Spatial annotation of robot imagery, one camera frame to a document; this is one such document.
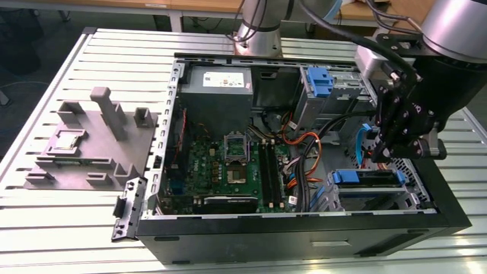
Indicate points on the blue plastic drive carrier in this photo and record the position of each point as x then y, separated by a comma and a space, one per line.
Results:
319, 82

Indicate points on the CPU socket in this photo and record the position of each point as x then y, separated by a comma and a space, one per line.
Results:
239, 175

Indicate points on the silver disk bay cage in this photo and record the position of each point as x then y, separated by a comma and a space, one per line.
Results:
372, 190

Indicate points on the grey parts rack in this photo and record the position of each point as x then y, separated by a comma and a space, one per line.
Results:
107, 154

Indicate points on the green motherboard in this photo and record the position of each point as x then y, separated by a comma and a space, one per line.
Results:
206, 171

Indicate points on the grey power supply unit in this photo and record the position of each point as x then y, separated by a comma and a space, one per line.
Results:
216, 111

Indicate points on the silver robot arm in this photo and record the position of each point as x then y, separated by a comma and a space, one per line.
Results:
457, 25

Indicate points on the black graphics card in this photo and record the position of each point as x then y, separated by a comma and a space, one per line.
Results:
228, 202

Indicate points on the black case fan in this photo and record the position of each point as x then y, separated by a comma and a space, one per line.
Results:
172, 128

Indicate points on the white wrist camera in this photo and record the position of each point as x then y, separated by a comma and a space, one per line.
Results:
367, 61

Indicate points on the hard disk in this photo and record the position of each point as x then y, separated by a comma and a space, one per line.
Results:
346, 177

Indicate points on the grey optical drive bay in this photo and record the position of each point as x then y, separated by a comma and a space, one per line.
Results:
315, 108

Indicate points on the green RAM stick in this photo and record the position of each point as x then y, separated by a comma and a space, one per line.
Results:
72, 162

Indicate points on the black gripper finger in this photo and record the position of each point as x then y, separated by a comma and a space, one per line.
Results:
394, 114
418, 149

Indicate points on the silver CPU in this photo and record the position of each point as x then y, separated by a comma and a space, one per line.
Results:
67, 141

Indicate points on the black RAM slot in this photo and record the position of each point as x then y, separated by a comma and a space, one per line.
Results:
275, 174
263, 171

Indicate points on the wooden cabinet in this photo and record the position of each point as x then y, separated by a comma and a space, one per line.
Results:
418, 7

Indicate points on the black PC case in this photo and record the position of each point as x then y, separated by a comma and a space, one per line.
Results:
266, 242

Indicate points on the grey expansion slot retainer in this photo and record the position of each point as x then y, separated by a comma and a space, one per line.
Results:
131, 205

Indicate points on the black office chair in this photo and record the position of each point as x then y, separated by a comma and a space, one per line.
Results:
19, 42

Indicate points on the thin metal locking lever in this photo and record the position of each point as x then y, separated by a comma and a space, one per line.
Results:
248, 148

